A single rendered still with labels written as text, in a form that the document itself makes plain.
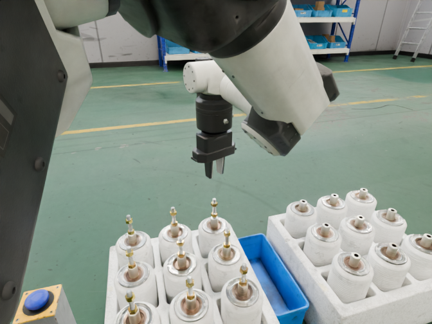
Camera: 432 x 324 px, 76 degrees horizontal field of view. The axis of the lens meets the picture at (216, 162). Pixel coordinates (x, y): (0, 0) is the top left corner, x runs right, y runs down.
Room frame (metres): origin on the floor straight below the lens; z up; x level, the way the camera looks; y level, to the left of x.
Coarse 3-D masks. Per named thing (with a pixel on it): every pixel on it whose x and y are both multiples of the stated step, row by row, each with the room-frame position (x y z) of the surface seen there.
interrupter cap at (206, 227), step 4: (204, 220) 0.66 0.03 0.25; (208, 220) 0.66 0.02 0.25; (220, 220) 0.66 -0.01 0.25; (224, 220) 0.66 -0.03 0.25; (204, 224) 0.65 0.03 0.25; (208, 224) 0.65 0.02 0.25; (220, 224) 0.65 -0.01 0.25; (224, 224) 0.65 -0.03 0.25; (204, 228) 0.63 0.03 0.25; (208, 228) 0.63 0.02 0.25; (212, 228) 0.63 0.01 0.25; (216, 228) 0.63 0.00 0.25; (220, 228) 0.63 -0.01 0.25; (224, 228) 0.63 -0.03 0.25; (208, 232) 0.61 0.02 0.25; (212, 232) 0.61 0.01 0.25; (216, 232) 0.61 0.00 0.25; (220, 232) 0.61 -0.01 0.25
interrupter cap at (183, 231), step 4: (180, 224) 0.65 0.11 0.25; (164, 228) 0.63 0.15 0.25; (168, 228) 0.63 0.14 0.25; (180, 228) 0.63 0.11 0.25; (184, 228) 0.63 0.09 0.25; (164, 232) 0.61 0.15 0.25; (168, 232) 0.62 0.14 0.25; (180, 232) 0.62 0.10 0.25; (184, 232) 0.61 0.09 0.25; (164, 236) 0.60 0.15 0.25; (168, 236) 0.60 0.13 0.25; (172, 236) 0.60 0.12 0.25; (176, 236) 0.60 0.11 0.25; (184, 236) 0.60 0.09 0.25; (168, 240) 0.58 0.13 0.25; (172, 240) 0.58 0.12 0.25; (176, 240) 0.58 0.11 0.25
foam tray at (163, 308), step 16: (192, 240) 0.66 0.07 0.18; (112, 256) 0.59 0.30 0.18; (160, 256) 0.64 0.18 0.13; (112, 272) 0.54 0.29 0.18; (160, 272) 0.54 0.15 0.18; (112, 288) 0.48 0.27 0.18; (160, 288) 0.48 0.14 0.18; (208, 288) 0.48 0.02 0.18; (112, 304) 0.44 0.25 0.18; (160, 304) 0.44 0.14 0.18; (112, 320) 0.40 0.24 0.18; (160, 320) 0.41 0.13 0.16; (272, 320) 0.40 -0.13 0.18
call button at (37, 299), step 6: (30, 294) 0.35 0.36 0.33; (36, 294) 0.35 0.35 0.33; (42, 294) 0.35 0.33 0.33; (48, 294) 0.36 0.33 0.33; (30, 300) 0.34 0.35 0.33; (36, 300) 0.34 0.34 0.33; (42, 300) 0.34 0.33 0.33; (30, 306) 0.33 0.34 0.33; (36, 306) 0.33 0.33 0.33; (42, 306) 0.34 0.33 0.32
